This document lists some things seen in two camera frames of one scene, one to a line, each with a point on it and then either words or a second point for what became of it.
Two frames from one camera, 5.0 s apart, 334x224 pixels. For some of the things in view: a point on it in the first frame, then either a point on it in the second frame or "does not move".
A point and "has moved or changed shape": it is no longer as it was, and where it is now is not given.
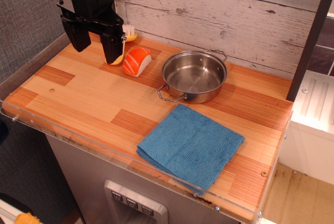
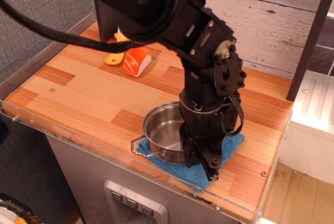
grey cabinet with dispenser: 105,191 does not move
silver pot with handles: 196,76 has moved or changed shape
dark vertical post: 311,39 does not move
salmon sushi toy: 135,59 does not move
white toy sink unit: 308,146 does not move
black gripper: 103,22 → 204,122
